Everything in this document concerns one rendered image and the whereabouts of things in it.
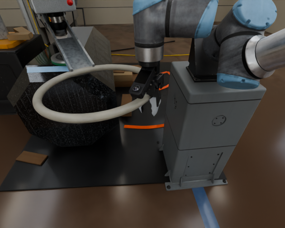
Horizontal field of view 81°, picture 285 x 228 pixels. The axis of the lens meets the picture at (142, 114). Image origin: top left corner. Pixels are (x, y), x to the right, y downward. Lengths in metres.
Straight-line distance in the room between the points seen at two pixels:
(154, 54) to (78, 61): 0.59
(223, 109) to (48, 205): 1.34
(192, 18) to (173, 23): 0.05
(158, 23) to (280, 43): 0.35
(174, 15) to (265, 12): 0.41
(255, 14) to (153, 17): 0.42
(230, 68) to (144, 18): 0.38
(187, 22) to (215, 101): 0.52
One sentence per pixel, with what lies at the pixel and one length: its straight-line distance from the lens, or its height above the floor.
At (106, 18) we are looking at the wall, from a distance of 6.66.
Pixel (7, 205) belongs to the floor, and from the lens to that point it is 1.69.
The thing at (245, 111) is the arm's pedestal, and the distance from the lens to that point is 1.06.
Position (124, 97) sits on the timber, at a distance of 2.07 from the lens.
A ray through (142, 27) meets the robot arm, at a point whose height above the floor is 1.17.
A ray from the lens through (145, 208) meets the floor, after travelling 1.37.
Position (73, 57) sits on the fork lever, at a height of 0.93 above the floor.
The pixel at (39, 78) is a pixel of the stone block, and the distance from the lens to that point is 1.32.
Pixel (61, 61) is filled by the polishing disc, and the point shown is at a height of 0.85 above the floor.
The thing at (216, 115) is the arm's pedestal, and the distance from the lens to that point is 0.99.
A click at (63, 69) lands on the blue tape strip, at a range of 1.28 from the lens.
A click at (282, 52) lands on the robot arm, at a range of 0.64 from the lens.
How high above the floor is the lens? 1.28
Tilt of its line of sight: 39 degrees down
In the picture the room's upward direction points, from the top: straight up
